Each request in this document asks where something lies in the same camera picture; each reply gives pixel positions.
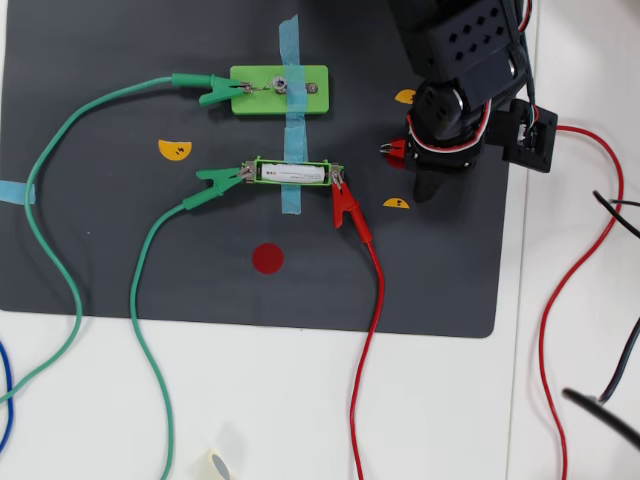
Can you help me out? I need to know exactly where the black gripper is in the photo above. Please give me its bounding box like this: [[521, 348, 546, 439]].
[[405, 114, 494, 205]]

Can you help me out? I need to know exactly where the red alligator clip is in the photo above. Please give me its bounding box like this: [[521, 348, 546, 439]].
[[378, 137, 416, 169], [329, 168, 375, 244]]

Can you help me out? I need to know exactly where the white AA battery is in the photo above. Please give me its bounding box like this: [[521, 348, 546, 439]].
[[260, 162, 326, 184]]

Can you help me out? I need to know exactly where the red cable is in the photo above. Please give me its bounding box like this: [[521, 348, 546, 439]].
[[348, 238, 387, 480], [538, 124, 626, 480]]

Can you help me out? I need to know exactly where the green battery holder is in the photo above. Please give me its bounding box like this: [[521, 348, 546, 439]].
[[241, 155, 345, 189]]

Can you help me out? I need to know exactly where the green alligator clip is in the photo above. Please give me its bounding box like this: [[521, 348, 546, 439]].
[[171, 72, 264, 107], [182, 166, 251, 211]]

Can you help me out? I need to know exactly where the red round sticker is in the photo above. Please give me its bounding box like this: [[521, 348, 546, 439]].
[[251, 242, 286, 276]]

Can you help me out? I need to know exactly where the blurry black rod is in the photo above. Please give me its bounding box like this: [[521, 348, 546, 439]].
[[562, 387, 640, 451]]

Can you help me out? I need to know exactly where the dark grey work mat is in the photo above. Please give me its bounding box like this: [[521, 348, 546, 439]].
[[0, 0, 525, 339]]

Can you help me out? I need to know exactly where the cream tape roll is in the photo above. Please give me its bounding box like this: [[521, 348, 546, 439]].
[[207, 447, 234, 480]]

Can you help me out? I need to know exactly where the white red black servo wire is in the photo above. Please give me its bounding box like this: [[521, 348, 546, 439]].
[[405, 99, 496, 153]]

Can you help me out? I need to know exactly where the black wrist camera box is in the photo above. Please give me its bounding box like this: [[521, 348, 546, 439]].
[[501, 98, 560, 175]]

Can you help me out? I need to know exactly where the black camera cable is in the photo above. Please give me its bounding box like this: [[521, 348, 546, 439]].
[[514, 0, 542, 136]]

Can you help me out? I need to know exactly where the dark grey cable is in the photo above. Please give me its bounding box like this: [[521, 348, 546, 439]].
[[597, 317, 640, 405]]

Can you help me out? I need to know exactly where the green cable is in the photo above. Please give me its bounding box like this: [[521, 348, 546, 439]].
[[128, 199, 176, 480], [0, 74, 176, 405]]

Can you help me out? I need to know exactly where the blue cable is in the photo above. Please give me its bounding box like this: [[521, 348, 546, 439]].
[[0, 339, 15, 454]]

